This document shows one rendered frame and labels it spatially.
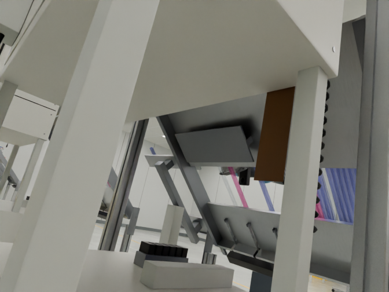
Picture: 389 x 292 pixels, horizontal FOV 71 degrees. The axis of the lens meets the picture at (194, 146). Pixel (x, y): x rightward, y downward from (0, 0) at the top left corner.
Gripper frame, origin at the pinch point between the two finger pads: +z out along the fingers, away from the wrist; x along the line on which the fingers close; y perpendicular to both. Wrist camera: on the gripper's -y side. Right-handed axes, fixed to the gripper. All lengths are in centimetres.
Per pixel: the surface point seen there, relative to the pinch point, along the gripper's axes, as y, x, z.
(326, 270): -29.6, 36.9, 2.3
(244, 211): -12.3, 11.1, 5.0
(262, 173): 17, 50, 45
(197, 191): -4.5, -7.9, 8.8
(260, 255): -30.2, 13.4, 3.9
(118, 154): -71, -747, -334
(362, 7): 87, -3, -241
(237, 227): -21.3, 3.7, 2.8
